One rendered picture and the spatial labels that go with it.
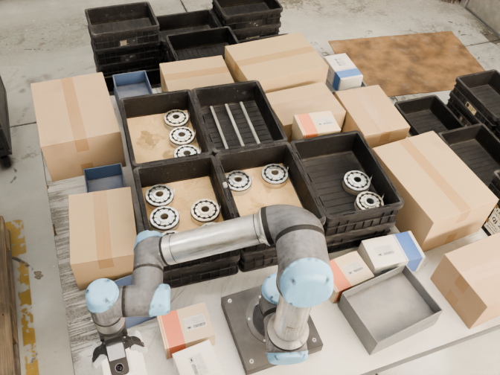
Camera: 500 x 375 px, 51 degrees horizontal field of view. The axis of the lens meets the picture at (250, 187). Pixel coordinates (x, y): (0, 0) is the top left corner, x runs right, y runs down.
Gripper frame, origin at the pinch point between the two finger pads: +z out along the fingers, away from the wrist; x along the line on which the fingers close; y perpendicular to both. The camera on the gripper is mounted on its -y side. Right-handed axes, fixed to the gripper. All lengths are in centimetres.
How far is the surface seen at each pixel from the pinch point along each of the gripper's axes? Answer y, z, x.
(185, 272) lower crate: 27.9, 8.3, -25.8
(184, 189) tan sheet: 61, 5, -35
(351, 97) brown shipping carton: 89, 2, -119
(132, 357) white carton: 4.7, 9.3, -2.9
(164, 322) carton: 13.6, 10.7, -14.7
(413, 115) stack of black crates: 126, 61, -195
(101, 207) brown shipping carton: 59, 2, -4
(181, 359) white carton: -0.4, 9.3, -16.6
